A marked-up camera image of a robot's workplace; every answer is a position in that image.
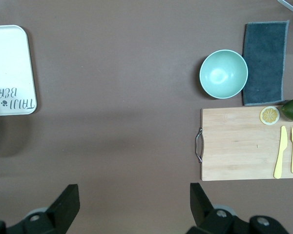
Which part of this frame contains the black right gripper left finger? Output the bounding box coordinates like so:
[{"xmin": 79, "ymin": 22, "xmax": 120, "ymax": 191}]
[{"xmin": 0, "ymin": 184, "xmax": 80, "ymax": 234}]

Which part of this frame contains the mint green bowl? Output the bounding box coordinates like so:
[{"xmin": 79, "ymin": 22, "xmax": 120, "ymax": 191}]
[{"xmin": 199, "ymin": 49, "xmax": 249, "ymax": 99}]

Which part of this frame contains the cream tray with bear print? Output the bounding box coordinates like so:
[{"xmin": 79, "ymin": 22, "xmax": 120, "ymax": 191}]
[{"xmin": 0, "ymin": 24, "xmax": 38, "ymax": 116}]

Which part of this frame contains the lemon slice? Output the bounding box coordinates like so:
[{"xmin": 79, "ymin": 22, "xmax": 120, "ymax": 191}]
[{"xmin": 259, "ymin": 106, "xmax": 281, "ymax": 126}]

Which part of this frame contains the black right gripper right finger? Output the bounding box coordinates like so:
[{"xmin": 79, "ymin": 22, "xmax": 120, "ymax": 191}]
[{"xmin": 187, "ymin": 182, "xmax": 289, "ymax": 234}]

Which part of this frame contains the wooden cutting board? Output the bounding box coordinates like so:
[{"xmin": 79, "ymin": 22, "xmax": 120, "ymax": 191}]
[{"xmin": 195, "ymin": 105, "xmax": 293, "ymax": 182}]

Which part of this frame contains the yellow plastic knife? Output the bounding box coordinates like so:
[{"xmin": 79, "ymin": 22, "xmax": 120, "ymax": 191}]
[{"xmin": 273, "ymin": 125, "xmax": 289, "ymax": 179}]

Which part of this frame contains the dark grey cloth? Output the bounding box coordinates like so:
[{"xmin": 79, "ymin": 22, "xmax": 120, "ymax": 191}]
[{"xmin": 241, "ymin": 19, "xmax": 291, "ymax": 106}]

